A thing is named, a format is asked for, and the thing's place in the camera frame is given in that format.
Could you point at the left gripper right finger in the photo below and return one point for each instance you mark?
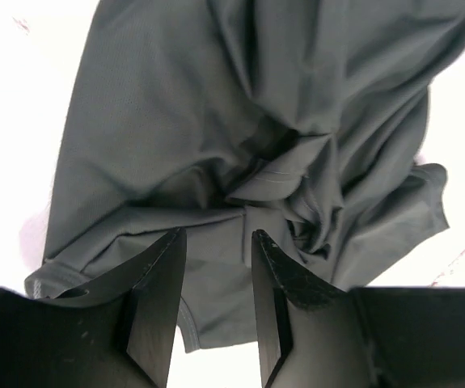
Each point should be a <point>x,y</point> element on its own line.
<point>312,334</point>

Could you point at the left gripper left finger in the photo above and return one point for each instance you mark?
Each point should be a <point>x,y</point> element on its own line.
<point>116,330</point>

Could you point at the grey t shirt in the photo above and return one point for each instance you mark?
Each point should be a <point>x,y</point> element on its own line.
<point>299,118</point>

